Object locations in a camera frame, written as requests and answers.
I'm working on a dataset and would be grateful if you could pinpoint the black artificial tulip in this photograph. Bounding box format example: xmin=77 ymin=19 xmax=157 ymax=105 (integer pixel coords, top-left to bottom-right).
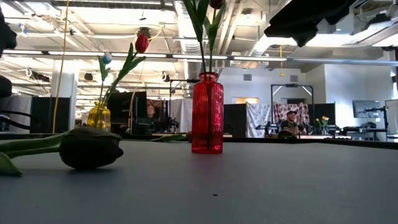
xmin=182 ymin=0 xmax=211 ymax=75
xmin=0 ymin=126 xmax=124 ymax=177

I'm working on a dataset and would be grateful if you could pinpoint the white artificial tulip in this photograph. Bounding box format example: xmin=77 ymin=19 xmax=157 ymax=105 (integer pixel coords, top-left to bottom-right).
xmin=98 ymin=52 xmax=113 ymax=105

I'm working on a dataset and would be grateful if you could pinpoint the dark red artificial tulip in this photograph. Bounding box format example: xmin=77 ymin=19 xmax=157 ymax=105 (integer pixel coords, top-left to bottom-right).
xmin=149 ymin=131 xmax=193 ymax=143
xmin=205 ymin=0 xmax=228 ymax=75

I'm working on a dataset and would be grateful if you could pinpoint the red ribbed glass vase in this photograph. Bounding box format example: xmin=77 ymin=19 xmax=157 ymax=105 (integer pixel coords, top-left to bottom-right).
xmin=191 ymin=72 xmax=224 ymax=154

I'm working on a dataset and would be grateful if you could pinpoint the yellow ribbed glass vase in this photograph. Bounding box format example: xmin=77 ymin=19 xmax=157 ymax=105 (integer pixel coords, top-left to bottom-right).
xmin=86 ymin=101 xmax=112 ymax=133

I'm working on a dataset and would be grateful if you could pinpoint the black partition panel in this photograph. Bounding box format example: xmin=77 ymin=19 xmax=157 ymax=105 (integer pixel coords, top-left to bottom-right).
xmin=223 ymin=103 xmax=248 ymax=138
xmin=307 ymin=102 xmax=336 ymax=126
xmin=30 ymin=96 xmax=71 ymax=134

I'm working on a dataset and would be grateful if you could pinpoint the person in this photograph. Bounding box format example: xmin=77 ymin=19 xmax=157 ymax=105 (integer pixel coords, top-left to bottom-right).
xmin=279 ymin=110 xmax=307 ymax=138
xmin=136 ymin=104 xmax=162 ymax=134

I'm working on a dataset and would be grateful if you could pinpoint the white patterned cloth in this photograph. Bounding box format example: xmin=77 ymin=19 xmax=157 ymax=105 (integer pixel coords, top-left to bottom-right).
xmin=246 ymin=103 xmax=272 ymax=138

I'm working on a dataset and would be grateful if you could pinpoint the long light bar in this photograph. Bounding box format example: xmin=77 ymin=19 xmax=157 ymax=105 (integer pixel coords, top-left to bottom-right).
xmin=0 ymin=49 xmax=398 ymax=67

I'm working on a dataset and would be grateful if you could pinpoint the black monitor back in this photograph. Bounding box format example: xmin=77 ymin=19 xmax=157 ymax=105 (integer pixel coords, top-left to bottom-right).
xmin=107 ymin=91 xmax=147 ymax=135

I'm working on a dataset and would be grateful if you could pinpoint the blue-gray table mat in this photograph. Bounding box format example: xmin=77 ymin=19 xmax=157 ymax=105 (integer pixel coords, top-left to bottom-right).
xmin=0 ymin=138 xmax=398 ymax=224

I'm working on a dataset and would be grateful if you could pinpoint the red floral cloth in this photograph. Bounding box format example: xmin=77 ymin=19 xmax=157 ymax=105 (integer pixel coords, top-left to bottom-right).
xmin=273 ymin=101 xmax=310 ymax=126

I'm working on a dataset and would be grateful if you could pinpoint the yellow tulip bouquet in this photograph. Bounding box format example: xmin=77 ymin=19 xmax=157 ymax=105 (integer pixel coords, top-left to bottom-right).
xmin=315 ymin=115 xmax=330 ymax=135

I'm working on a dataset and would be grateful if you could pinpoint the gray computer monitor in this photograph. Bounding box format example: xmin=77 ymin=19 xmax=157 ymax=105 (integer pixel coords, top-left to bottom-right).
xmin=384 ymin=98 xmax=398 ymax=126
xmin=352 ymin=100 xmax=381 ymax=119

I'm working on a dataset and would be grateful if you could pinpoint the gray cloth partition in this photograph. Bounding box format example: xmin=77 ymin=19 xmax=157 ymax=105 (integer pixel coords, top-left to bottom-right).
xmin=0 ymin=95 xmax=32 ymax=134

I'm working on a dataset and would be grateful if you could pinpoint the black frame stand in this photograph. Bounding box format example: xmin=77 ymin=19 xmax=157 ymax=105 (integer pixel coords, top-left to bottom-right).
xmin=270 ymin=83 xmax=315 ymax=125

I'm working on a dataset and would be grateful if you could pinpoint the hanging yellow cable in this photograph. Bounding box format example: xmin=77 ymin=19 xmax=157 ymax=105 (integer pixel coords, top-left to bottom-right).
xmin=52 ymin=0 xmax=70 ymax=134

